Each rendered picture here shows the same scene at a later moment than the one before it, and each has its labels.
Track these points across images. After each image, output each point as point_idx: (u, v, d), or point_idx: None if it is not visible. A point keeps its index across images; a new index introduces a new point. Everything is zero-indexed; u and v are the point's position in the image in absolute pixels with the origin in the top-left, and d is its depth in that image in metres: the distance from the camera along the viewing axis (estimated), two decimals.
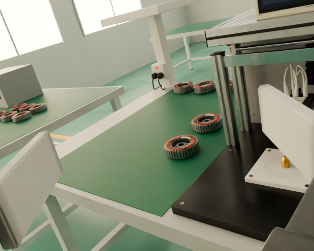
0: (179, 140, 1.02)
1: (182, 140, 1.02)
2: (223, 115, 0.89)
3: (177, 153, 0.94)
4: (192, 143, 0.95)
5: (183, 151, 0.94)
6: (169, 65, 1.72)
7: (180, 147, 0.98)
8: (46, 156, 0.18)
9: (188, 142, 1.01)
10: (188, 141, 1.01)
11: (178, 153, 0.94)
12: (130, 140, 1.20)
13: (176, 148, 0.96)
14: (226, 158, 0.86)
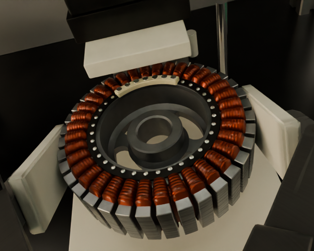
0: (114, 113, 0.19)
1: (126, 106, 0.20)
2: None
3: (218, 199, 0.14)
4: (237, 96, 0.17)
5: (240, 168, 0.15)
6: None
7: (171, 146, 0.17)
8: None
9: (155, 102, 0.20)
10: (160, 96, 0.20)
11: (225, 192, 0.14)
12: None
13: (180, 169, 0.15)
14: None
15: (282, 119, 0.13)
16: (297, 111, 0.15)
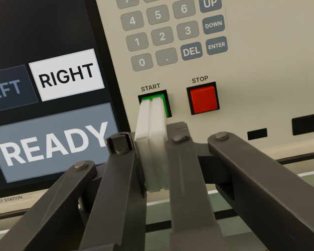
0: None
1: None
2: None
3: None
4: None
5: None
6: None
7: None
8: None
9: None
10: None
11: None
12: None
13: None
14: None
15: (153, 131, 0.14)
16: (185, 122, 0.17)
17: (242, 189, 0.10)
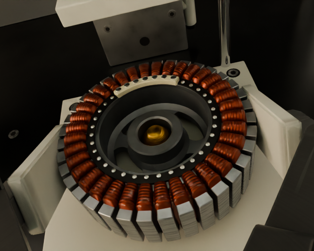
0: (113, 113, 0.19)
1: (125, 106, 0.19)
2: None
3: (219, 202, 0.14)
4: (238, 98, 0.16)
5: (241, 171, 0.15)
6: None
7: (171, 148, 0.16)
8: None
9: (155, 102, 0.20)
10: (160, 96, 0.20)
11: (226, 196, 0.14)
12: None
13: (181, 173, 0.14)
14: None
15: (283, 119, 0.12)
16: (297, 111, 0.15)
17: None
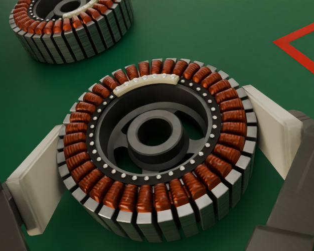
0: (113, 113, 0.19)
1: (125, 105, 0.19)
2: None
3: (219, 204, 0.14)
4: (238, 98, 0.16)
5: (241, 172, 0.15)
6: None
7: (171, 149, 0.16)
8: None
9: (155, 101, 0.20)
10: (159, 95, 0.20)
11: (226, 197, 0.14)
12: None
13: (181, 174, 0.14)
14: None
15: (284, 119, 0.12)
16: (298, 111, 0.15)
17: None
